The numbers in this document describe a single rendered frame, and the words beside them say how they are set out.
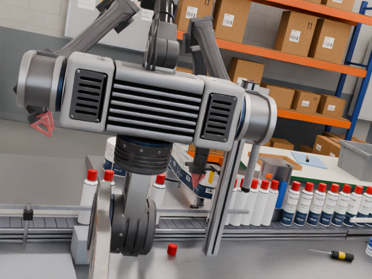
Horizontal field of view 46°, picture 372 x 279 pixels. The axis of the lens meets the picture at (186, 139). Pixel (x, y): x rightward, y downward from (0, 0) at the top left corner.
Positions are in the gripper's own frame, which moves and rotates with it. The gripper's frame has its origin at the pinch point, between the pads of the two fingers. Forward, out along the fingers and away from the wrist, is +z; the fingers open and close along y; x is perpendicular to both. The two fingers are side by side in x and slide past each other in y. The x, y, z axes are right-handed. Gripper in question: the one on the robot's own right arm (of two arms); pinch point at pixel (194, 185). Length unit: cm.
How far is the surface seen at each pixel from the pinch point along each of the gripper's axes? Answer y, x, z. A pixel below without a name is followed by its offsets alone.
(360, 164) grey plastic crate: -181, -87, 10
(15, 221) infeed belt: 68, 7, 14
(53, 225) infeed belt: 55, 9, 14
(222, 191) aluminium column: 0.4, 23.1, -7.4
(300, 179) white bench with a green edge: -124, -82, 23
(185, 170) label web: -7.9, -27.7, 3.6
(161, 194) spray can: 17.7, 9.1, 0.7
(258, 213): -28.3, 8.6, 7.6
